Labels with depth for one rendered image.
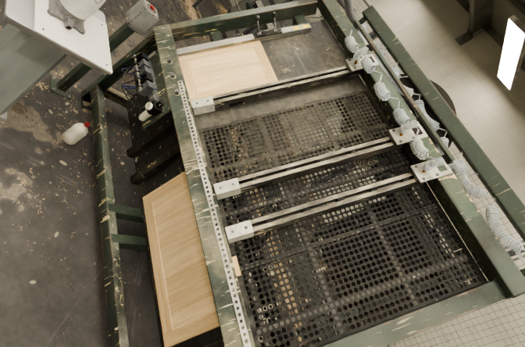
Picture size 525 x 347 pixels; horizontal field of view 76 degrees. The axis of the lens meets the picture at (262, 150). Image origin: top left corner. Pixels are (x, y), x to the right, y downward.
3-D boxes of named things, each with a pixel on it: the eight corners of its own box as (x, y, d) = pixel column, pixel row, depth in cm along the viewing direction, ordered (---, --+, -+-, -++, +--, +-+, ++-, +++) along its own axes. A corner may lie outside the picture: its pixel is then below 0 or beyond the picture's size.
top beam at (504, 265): (313, 2, 257) (316, -9, 248) (326, 0, 259) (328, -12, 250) (499, 300, 150) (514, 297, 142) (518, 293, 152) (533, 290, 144)
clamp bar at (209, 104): (191, 105, 203) (184, 77, 182) (367, 65, 224) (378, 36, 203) (195, 118, 198) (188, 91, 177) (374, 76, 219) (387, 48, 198)
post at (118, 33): (56, 83, 242) (127, 19, 218) (64, 87, 246) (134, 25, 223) (56, 89, 239) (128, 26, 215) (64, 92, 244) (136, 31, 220)
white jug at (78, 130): (61, 130, 224) (80, 115, 217) (75, 135, 232) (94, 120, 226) (61, 142, 219) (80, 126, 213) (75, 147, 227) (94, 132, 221)
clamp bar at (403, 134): (213, 186, 176) (208, 165, 155) (411, 132, 196) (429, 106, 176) (218, 203, 171) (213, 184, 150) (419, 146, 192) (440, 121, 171)
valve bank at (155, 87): (116, 61, 215) (141, 39, 208) (133, 72, 227) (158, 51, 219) (123, 121, 191) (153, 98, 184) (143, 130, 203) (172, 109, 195)
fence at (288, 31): (177, 53, 225) (176, 48, 222) (308, 27, 242) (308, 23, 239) (178, 59, 223) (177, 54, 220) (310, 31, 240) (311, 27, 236)
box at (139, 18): (123, 14, 217) (142, -4, 211) (137, 25, 227) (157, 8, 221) (125, 26, 211) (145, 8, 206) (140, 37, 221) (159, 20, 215)
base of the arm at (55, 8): (47, 18, 151) (54, 11, 149) (47, -11, 162) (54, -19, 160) (84, 41, 166) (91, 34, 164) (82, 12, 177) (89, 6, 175)
